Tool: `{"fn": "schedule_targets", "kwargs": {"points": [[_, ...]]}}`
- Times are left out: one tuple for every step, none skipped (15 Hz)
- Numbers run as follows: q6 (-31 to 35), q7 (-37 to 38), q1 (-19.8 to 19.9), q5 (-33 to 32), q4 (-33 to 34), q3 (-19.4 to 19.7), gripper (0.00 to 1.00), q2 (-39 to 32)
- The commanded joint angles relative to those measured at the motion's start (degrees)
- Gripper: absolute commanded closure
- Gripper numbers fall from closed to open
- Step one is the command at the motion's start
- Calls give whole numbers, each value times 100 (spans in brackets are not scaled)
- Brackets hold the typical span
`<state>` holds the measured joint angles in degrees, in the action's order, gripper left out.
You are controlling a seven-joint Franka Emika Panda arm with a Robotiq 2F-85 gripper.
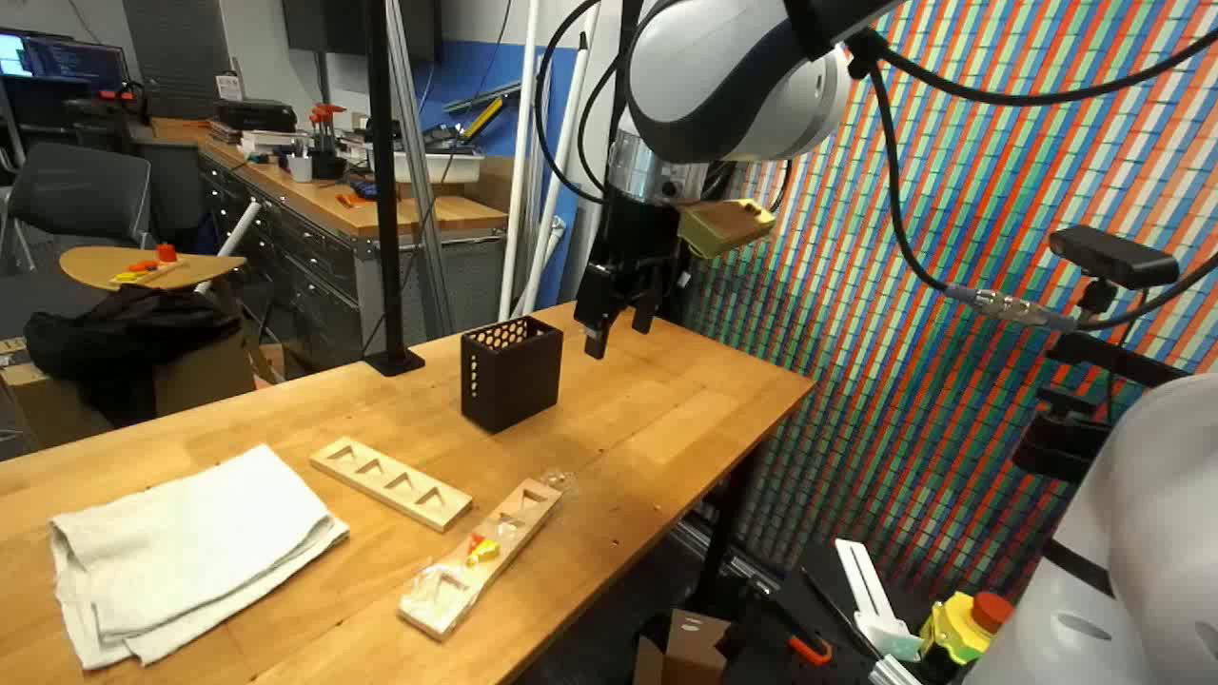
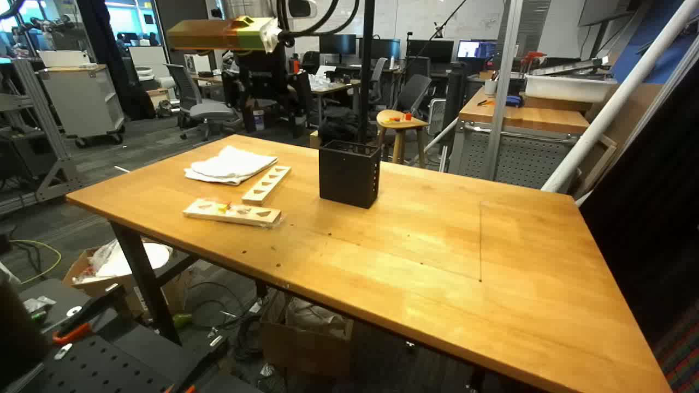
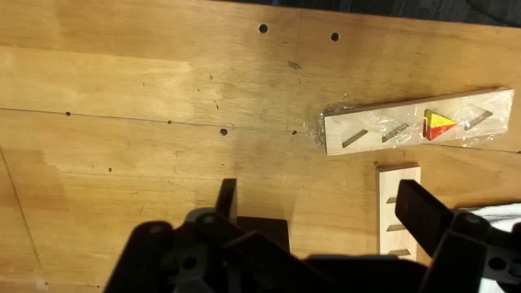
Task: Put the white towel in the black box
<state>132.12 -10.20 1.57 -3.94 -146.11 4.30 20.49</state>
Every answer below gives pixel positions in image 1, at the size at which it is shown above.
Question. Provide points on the white towel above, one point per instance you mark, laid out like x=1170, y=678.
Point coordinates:
x=190, y=547

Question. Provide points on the round wooden stool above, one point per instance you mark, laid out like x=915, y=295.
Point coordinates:
x=87, y=269

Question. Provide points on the tan wrist camera box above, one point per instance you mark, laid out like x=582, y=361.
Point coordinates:
x=724, y=231

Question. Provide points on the blue lit computer monitor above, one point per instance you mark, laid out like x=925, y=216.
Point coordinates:
x=58, y=59

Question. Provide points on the plain cardboard box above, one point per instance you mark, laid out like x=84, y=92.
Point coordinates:
x=688, y=647

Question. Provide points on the wooden top workbench with drawers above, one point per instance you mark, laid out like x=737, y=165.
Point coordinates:
x=330, y=253

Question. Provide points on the multicoloured patterned backdrop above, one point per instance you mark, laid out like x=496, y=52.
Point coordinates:
x=915, y=420

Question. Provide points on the black perforated box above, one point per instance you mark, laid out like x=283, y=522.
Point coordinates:
x=515, y=373

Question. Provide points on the wooden board with triangular slots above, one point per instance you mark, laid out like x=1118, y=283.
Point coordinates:
x=394, y=480

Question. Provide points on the dark office chair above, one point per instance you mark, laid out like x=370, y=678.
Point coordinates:
x=79, y=192

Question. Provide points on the yellow red puzzle piece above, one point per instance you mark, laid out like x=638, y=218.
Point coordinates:
x=481, y=550

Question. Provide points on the red yellow toys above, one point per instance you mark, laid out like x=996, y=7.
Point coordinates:
x=151, y=259

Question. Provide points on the black bag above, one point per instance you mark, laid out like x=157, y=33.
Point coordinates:
x=115, y=343

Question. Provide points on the cardboard box under bag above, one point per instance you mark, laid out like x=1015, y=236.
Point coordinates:
x=209, y=373

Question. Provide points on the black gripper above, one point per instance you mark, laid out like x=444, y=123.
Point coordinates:
x=642, y=240

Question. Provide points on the yellow red emergency stop button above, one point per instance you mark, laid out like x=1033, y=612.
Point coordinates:
x=963, y=631

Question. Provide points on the black camera stand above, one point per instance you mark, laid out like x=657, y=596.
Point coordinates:
x=1080, y=420

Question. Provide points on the black vertical pole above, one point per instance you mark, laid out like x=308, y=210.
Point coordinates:
x=384, y=192

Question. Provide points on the red tool on workbench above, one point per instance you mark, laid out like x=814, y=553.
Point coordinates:
x=323, y=133

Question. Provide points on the white metal bracket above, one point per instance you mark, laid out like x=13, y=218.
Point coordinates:
x=869, y=596

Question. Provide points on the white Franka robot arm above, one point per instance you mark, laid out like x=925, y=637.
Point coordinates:
x=724, y=78

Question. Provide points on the black exterior camera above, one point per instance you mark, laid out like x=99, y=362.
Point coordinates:
x=1118, y=253

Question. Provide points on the white diagonal pole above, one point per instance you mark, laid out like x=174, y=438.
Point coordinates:
x=520, y=192

